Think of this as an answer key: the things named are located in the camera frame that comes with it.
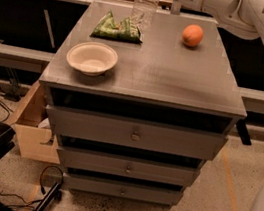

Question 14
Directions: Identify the clear plastic water bottle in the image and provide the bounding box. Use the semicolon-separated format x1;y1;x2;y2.
131;0;160;30

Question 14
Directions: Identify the white paper bowl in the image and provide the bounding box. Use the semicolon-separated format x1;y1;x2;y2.
66;42;118;76

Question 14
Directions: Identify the orange fruit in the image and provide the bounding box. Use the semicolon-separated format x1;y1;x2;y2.
182;24;204;47

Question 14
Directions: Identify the green chip bag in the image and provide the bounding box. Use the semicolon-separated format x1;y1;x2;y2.
91;11;142;44

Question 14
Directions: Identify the top grey drawer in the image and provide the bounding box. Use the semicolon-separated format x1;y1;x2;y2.
46;106;227;160

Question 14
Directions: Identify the grey drawer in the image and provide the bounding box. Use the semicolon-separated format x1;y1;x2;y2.
46;106;227;160
57;147;199;187
63;173;183;206

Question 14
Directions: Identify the middle grey drawer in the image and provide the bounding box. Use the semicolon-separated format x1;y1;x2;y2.
57;147;199;187

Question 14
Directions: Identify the bottom grey drawer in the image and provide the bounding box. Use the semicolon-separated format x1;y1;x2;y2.
63;173;183;206

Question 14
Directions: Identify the green handled tool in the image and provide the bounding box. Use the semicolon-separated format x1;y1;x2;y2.
42;0;56;49

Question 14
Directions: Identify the black floor cable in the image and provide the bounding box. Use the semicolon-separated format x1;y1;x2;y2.
0;154;68;211

